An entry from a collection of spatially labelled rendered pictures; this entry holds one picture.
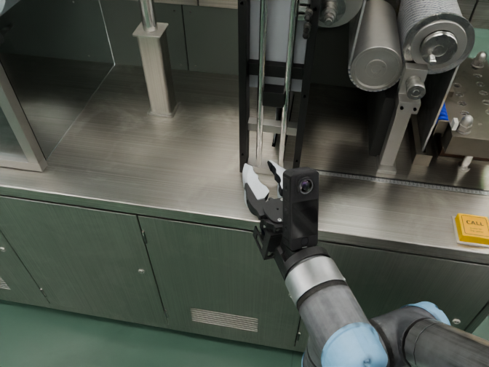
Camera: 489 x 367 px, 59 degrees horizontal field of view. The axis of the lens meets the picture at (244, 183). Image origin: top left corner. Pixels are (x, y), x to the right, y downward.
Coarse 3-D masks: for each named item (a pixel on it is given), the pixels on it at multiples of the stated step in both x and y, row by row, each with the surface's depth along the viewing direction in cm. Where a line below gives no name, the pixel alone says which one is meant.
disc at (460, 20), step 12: (444, 12) 91; (420, 24) 94; (468, 24) 92; (408, 36) 96; (468, 36) 94; (408, 48) 98; (468, 48) 96; (408, 60) 100; (456, 60) 98; (432, 72) 101
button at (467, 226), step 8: (456, 216) 106; (464, 216) 104; (472, 216) 104; (480, 216) 104; (456, 224) 105; (464, 224) 103; (472, 224) 103; (480, 224) 103; (488, 224) 103; (464, 232) 101; (472, 232) 101; (480, 232) 101; (488, 232) 101; (464, 240) 102; (472, 240) 101; (480, 240) 101; (488, 240) 100
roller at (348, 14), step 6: (348, 0) 94; (354, 0) 93; (360, 0) 93; (348, 6) 95; (354, 6) 94; (360, 6) 94; (348, 12) 96; (354, 12) 95; (342, 18) 97; (348, 18) 97; (318, 24) 99; (324, 24) 98; (336, 24) 98; (342, 24) 98
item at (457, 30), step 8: (432, 24) 93; (440, 24) 92; (448, 24) 92; (456, 24) 92; (424, 32) 94; (456, 32) 93; (464, 32) 93; (416, 40) 96; (464, 40) 94; (416, 48) 97; (464, 48) 95; (416, 56) 98; (456, 56) 97; (440, 64) 99; (448, 64) 99
